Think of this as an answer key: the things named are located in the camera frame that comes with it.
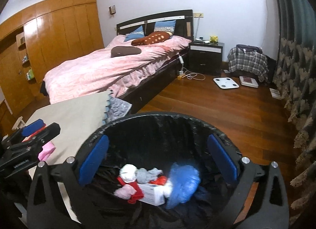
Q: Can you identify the pink hot water bag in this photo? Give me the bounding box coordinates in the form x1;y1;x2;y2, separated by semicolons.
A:
38;141;56;161

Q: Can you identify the small white wrapper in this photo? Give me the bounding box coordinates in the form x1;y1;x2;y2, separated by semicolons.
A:
119;164;138;184

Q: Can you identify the blue plastic bag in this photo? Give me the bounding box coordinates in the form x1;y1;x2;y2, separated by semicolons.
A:
166;163;201;209

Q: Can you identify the grey cloth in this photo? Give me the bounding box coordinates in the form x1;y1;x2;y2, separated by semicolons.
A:
135;168;163;184

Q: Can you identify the red cloth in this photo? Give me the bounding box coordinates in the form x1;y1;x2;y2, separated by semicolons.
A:
114;177;144;204

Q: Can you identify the red plastic bag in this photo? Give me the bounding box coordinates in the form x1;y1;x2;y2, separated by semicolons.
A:
149;175;168;186

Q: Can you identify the white blue medicine box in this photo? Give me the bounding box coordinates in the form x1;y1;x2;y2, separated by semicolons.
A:
138;184;165;206

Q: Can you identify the small orange foam net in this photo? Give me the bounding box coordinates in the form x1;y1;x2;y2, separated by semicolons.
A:
23;126;47;142

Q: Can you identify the white tissue wad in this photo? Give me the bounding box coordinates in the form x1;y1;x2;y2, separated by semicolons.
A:
163;179;173;199

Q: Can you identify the small white wooden stool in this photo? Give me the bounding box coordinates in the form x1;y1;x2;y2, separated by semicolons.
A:
12;116;26;131

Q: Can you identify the grey quilted table cover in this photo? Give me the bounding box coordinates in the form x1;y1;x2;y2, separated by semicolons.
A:
102;96;132;124

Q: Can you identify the white bathroom scale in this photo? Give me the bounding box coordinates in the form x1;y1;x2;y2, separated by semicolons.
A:
213;78;239;90

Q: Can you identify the dark brown folded cloth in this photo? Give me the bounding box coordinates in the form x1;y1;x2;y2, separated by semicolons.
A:
111;46;142;58

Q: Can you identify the wooden wardrobe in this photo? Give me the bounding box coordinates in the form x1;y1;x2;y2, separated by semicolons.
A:
1;0;104;114

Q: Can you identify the bed with pink cover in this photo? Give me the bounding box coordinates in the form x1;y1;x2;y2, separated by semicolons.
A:
43;35;190;104

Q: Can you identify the black bedside nightstand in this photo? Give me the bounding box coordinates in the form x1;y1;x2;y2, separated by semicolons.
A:
188;41;224;77

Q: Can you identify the plaid cloth covered chair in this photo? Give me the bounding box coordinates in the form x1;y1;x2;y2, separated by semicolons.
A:
227;45;269;82

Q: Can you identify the patterned dark curtain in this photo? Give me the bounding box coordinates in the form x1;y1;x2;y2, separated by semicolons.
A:
274;0;315;228

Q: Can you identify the yellow plush toy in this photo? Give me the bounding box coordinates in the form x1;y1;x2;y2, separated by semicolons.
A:
210;35;218;44

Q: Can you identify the left blue pillow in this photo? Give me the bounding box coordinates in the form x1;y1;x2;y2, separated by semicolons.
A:
124;26;145;42

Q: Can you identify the blue pillow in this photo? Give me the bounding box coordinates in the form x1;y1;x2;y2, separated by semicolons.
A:
124;26;145;42
154;20;176;35

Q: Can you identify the brown dotted pillow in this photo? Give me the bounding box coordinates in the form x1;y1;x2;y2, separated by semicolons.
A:
131;31;172;46

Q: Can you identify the right blue pillow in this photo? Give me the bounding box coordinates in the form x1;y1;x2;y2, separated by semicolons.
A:
154;20;176;35

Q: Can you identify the black bed headboard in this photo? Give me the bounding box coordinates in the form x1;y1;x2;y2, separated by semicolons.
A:
116;9;194;41

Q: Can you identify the white power strip cable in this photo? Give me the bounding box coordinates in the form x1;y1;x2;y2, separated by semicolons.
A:
177;55;206;81

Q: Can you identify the left wall lamp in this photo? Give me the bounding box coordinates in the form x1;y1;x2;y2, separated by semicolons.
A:
109;5;116;16

